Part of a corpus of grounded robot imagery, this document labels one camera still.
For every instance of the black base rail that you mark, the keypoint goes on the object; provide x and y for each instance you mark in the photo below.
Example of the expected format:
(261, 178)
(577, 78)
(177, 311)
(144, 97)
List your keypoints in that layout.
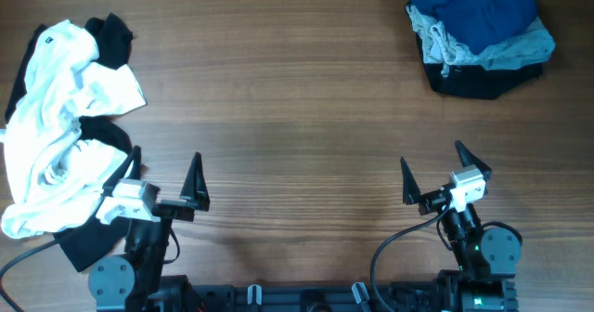
(398, 296)

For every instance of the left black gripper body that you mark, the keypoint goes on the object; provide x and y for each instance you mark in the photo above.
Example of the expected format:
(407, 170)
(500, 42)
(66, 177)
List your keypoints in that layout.
(173, 208)

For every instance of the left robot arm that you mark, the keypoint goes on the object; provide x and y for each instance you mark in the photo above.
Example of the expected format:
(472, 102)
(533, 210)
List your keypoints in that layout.
(133, 280)

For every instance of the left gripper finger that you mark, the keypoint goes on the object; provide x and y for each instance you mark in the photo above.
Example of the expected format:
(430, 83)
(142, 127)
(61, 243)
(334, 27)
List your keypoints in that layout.
(130, 168)
(194, 191)

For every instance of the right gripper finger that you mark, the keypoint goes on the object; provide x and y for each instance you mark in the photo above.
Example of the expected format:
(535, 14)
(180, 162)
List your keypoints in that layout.
(467, 158)
(411, 190)

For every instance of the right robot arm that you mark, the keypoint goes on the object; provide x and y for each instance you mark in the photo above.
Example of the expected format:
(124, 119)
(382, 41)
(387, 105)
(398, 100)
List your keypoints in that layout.
(487, 254)

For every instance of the white shirt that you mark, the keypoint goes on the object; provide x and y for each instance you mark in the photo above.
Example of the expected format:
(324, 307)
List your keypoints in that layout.
(55, 176)

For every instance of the blue polo shirt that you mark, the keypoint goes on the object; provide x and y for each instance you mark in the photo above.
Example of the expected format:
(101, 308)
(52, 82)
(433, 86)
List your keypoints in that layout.
(480, 23)

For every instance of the folded black garment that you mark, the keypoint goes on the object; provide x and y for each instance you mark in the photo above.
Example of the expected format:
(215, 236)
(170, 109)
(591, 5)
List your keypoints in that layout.
(476, 82)

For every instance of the folded light blue jeans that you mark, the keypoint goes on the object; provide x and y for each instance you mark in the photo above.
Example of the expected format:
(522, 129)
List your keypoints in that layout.
(440, 48)

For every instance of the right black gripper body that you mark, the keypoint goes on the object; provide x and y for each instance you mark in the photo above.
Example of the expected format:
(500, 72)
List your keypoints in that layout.
(436, 199)

